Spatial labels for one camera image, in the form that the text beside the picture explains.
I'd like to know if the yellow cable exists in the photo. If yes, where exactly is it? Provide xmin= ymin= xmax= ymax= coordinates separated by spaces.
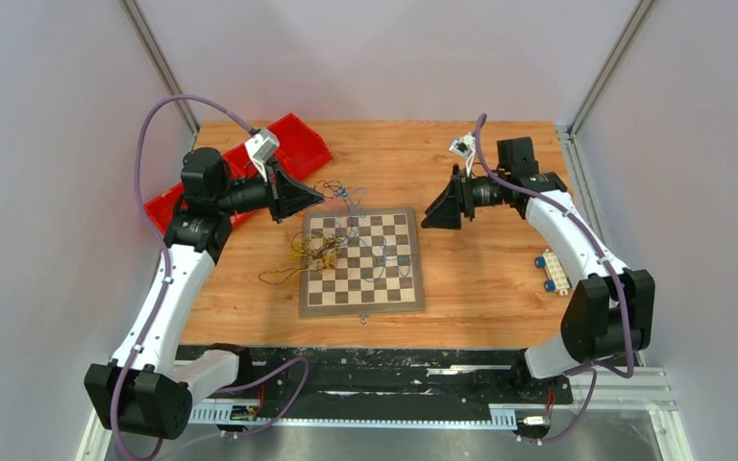
xmin=280 ymin=229 xmax=345 ymax=275

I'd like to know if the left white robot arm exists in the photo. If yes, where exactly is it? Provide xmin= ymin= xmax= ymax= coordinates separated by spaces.
xmin=84 ymin=148 xmax=324 ymax=440

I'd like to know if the aluminium frame post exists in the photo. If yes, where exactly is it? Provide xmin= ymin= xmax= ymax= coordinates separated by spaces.
xmin=568 ymin=0 xmax=657 ymax=138
xmin=117 ymin=0 xmax=200 ymax=139

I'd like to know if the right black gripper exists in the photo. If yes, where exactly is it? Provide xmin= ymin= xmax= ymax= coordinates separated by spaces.
xmin=420 ymin=165 xmax=508 ymax=231

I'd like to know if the wooden chessboard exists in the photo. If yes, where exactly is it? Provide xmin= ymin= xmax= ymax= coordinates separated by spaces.
xmin=294 ymin=206 xmax=426 ymax=318

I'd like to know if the aluminium frame post right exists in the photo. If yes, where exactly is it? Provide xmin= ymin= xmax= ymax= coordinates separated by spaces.
xmin=568 ymin=0 xmax=657 ymax=138

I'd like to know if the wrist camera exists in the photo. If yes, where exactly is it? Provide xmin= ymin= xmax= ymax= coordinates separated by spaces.
xmin=244 ymin=128 xmax=281 ymax=182
xmin=449 ymin=132 xmax=476 ymax=177

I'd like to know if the red compartment bin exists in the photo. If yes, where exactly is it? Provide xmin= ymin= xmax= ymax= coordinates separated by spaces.
xmin=145 ymin=112 xmax=332 ymax=234

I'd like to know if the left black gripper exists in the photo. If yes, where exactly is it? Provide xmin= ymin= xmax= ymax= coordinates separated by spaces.
xmin=215 ymin=157 xmax=324 ymax=224

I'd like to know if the pink cable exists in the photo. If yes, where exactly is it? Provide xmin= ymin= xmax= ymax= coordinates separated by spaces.
xmin=324 ymin=235 xmax=360 ymax=269

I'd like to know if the white blue toy car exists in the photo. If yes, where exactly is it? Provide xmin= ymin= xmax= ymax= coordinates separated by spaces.
xmin=534 ymin=250 xmax=573 ymax=297

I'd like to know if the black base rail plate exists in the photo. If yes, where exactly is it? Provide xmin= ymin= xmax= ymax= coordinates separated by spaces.
xmin=178 ymin=343 xmax=641 ymax=425

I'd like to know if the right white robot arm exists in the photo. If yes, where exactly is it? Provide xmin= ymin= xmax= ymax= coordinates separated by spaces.
xmin=421 ymin=133 xmax=655 ymax=401

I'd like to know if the black cable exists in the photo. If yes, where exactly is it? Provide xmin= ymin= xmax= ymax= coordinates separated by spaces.
xmin=257 ymin=179 xmax=357 ymax=286

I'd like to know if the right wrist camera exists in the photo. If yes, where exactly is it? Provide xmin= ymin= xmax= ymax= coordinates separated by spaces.
xmin=449 ymin=132 xmax=476 ymax=177

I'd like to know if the aluminium frame post left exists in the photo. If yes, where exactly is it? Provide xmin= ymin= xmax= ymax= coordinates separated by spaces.
xmin=117 ymin=0 xmax=200 ymax=139

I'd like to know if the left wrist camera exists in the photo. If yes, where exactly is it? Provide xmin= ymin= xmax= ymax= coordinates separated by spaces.
xmin=244 ymin=128 xmax=281 ymax=182

